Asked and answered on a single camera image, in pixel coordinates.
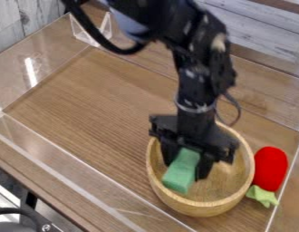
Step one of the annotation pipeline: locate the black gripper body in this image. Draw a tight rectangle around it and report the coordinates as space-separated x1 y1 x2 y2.
149 108 240 163

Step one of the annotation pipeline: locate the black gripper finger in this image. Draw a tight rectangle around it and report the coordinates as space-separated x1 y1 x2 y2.
195 152 215 181
161 139 181 166

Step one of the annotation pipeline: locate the green rectangular block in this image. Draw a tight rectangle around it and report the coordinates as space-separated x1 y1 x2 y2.
163 148 201 195

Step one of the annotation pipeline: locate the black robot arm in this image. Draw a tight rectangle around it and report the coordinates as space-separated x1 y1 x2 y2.
61 0 239 180

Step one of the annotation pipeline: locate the brown wooden bowl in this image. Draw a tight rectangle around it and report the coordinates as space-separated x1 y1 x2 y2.
147 122 255 218

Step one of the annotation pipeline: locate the red plush strawberry toy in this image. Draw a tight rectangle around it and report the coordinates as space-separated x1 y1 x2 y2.
245 146 290 208

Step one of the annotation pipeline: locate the black metal stand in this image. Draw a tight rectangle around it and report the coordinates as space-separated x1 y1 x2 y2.
20 190 63 232

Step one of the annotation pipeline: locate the clear acrylic corner bracket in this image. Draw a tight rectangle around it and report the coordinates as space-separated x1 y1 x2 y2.
71 13 112 48

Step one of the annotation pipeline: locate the black cable loop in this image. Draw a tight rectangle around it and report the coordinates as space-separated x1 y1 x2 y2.
0 207 35 232

